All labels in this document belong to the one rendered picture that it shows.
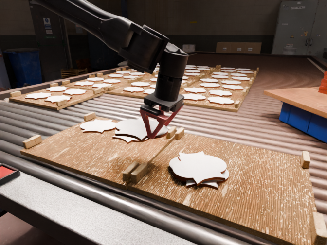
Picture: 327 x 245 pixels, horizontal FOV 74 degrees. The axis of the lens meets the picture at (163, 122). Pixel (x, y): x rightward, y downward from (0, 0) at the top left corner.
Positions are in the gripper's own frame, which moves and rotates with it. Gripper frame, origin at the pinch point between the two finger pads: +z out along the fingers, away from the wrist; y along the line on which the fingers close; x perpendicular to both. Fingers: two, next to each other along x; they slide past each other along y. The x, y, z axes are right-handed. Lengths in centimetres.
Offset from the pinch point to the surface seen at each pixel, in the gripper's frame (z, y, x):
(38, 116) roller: 30, -19, -68
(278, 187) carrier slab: 5.0, -5.3, 32.0
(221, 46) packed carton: 29, -624, -91
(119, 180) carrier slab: 13.5, 8.3, -3.9
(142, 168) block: 9.9, 4.8, 0.0
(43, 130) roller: 26, -8, -52
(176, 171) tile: 8.0, 2.2, 8.3
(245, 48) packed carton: 18, -626, -26
